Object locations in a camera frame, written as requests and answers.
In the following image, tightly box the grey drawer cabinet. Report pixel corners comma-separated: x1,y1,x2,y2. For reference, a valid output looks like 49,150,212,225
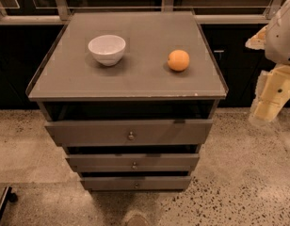
26,11,228,181

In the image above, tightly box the white ceramic bowl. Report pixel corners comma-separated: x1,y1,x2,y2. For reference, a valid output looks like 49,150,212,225
88,35,126,66

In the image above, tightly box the orange fruit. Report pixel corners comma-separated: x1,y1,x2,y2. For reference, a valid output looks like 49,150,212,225
168,50,190,72

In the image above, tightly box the grey top drawer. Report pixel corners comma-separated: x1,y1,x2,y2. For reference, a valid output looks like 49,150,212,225
45,120,212,147

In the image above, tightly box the grey drawer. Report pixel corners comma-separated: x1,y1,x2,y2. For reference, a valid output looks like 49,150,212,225
81,176,191,191
66,153,199,172
45,120,212,147

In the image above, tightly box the metal window rail frame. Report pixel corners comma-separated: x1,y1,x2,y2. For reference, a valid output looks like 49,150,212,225
0,0,290,26

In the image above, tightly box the dark cart with wheel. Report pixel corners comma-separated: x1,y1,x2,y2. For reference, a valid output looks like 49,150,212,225
0,186,18,221

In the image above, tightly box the grey bottom drawer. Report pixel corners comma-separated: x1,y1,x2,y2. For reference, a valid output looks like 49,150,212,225
81,176,191,191

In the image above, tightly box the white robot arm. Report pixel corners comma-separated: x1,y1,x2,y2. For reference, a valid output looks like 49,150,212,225
245,0,290,122

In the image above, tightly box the round floor drain cover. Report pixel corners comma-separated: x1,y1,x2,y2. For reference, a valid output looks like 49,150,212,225
125,215,149,226

